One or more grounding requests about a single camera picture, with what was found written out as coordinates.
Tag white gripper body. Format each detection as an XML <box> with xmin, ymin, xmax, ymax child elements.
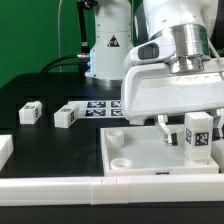
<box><xmin>121</xmin><ymin>41</ymin><xmax>224</xmax><ymax>125</ymax></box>

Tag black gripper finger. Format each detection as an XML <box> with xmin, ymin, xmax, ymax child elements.
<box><xmin>212</xmin><ymin>108</ymin><xmax>224</xmax><ymax>140</ymax></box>
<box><xmin>157</xmin><ymin>115</ymin><xmax>178</xmax><ymax>146</ymax></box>

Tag white square tabletop part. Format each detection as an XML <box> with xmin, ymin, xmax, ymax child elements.
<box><xmin>100</xmin><ymin>125</ymin><xmax>219</xmax><ymax>176</ymax></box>

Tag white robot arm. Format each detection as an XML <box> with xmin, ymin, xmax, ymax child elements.
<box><xmin>86</xmin><ymin>0</ymin><xmax>224</xmax><ymax>145</ymax></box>

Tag white sheet with tags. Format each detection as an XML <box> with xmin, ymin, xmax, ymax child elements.
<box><xmin>68</xmin><ymin>100</ymin><xmax>123</xmax><ymax>119</ymax></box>

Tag white fixture wall front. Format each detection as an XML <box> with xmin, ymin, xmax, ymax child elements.
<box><xmin>0</xmin><ymin>174</ymin><xmax>224</xmax><ymax>206</ymax></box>

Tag black cable bundle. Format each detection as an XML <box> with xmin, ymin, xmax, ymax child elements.
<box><xmin>39</xmin><ymin>0</ymin><xmax>98</xmax><ymax>74</ymax></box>

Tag thin white cable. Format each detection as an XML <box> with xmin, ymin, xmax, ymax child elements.
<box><xmin>57</xmin><ymin>0</ymin><xmax>64</xmax><ymax>74</ymax></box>

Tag white fixture wall left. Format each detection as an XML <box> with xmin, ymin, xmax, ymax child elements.
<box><xmin>0</xmin><ymin>135</ymin><xmax>14</xmax><ymax>171</ymax></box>

